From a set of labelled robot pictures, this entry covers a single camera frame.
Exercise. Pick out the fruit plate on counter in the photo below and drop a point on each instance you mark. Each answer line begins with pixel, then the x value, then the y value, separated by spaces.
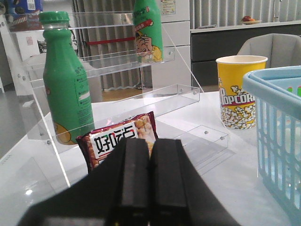
pixel 249 20

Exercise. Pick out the blue cookie box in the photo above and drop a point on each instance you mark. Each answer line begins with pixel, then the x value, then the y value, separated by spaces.
pixel 19 11

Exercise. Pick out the clear acrylic display shelf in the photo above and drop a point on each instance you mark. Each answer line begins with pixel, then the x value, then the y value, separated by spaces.
pixel 26 154

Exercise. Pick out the green capped drink bottle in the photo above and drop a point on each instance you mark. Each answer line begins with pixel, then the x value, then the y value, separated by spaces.
pixel 65 81

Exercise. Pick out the brown cracker snack bag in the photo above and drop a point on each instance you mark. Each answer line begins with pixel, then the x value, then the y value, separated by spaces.
pixel 97 144

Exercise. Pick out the light blue plastic basket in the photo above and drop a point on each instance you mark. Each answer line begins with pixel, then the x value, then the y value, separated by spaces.
pixel 277 93

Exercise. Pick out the grey armchair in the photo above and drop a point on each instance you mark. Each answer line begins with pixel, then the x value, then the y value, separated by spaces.
pixel 280 49

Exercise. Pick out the white cabinet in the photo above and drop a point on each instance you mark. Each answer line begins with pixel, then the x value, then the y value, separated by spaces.
pixel 176 68

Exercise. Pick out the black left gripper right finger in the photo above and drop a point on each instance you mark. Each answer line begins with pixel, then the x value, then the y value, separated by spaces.
pixel 178 194

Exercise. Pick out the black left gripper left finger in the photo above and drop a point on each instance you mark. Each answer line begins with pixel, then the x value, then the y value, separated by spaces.
pixel 115 193

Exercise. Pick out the green cartoon drink bottle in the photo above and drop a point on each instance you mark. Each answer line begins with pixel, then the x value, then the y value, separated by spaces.
pixel 148 32

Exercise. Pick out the yellow popcorn paper cup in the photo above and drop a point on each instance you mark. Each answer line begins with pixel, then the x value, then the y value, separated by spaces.
pixel 236 105

